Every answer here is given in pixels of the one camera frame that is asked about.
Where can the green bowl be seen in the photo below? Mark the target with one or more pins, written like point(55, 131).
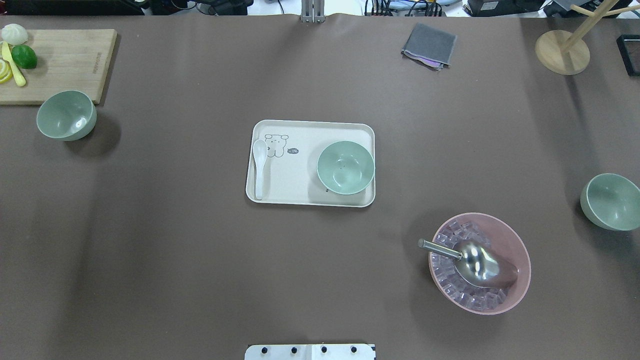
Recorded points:
point(67, 116)
point(346, 167)
point(612, 202)

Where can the green bowl on tray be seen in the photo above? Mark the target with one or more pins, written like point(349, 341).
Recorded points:
point(346, 167)

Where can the cream bunny serving tray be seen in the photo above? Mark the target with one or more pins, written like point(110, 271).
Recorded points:
point(290, 173)

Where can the grey folded cloth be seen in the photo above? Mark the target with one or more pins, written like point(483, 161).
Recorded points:
point(430, 46)

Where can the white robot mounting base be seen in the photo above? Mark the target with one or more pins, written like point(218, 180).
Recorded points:
point(312, 351)

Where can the pink bowl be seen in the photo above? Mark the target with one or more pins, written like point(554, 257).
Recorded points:
point(507, 243)

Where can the metal ice scoop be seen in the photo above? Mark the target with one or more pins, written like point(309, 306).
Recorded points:
point(477, 264)

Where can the clear ice cubes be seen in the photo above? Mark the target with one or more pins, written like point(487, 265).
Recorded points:
point(455, 287)

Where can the bamboo cutting board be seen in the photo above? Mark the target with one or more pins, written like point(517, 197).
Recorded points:
point(68, 60)

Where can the wooden stand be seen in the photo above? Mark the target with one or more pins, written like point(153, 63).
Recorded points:
point(564, 52)

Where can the green lime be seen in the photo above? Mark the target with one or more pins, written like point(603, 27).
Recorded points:
point(24, 56)

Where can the black box at edge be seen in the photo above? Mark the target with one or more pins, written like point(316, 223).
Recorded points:
point(629, 48)

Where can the yellow plastic knife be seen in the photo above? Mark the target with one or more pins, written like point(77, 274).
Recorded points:
point(15, 71)

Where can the metal camera post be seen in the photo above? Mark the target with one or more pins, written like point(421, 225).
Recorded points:
point(313, 11)

